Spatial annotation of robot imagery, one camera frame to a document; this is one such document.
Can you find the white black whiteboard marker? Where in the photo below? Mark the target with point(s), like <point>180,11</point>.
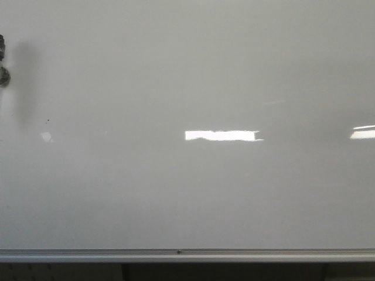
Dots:
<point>2,47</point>

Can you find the round black magnet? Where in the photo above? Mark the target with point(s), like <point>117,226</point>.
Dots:
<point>5,77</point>

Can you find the white whiteboard with aluminium frame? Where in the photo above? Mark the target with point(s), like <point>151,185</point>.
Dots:
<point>187,131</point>

